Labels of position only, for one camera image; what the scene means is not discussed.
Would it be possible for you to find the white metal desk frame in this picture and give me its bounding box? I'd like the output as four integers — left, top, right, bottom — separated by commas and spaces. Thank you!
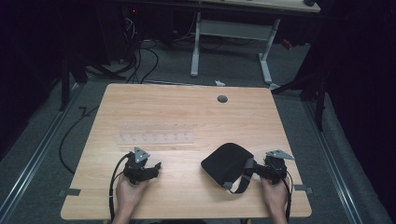
190, 11, 282, 85

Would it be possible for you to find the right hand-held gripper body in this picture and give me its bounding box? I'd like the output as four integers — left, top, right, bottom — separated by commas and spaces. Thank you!
263, 148, 295, 185

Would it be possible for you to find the grey tape strip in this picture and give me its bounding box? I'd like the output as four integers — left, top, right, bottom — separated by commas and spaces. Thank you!
293, 184, 314, 194
58, 188, 82, 198

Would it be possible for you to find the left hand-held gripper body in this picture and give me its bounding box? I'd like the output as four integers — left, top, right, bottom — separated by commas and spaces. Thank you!
122, 147, 154, 185

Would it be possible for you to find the black padded pouch with strap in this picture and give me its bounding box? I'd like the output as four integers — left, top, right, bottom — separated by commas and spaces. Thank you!
200, 142, 257, 195

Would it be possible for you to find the person's right hand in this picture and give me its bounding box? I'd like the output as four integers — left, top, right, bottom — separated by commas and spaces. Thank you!
260, 176, 290, 217

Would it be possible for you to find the black floor cable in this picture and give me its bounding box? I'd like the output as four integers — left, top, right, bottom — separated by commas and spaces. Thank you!
58, 105, 100, 175

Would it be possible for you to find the person's left hand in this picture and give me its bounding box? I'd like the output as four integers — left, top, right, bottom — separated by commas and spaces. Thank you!
115, 175, 151, 217

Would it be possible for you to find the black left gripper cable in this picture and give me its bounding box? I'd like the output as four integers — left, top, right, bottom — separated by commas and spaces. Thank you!
108, 152, 133, 222

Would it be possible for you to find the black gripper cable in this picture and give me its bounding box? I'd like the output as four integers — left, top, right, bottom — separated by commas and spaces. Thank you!
108, 152, 133, 222
274, 161, 294, 222

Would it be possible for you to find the clear plastic rack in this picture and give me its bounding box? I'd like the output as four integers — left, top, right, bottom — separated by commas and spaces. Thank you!
113, 119, 195, 146

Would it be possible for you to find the black metal stand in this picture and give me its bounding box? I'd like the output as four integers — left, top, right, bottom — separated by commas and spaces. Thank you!
58, 55, 90, 112
272, 69, 328, 132

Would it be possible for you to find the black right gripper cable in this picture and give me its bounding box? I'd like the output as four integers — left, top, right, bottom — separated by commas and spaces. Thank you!
274, 161, 294, 222

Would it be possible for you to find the bundle of black floor cables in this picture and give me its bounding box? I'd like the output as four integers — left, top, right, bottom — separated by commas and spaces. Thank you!
88, 15, 160, 84

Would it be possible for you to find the aluminium floor rail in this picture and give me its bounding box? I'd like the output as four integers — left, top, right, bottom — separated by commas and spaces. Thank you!
303, 99, 363, 224
0, 82, 82, 218

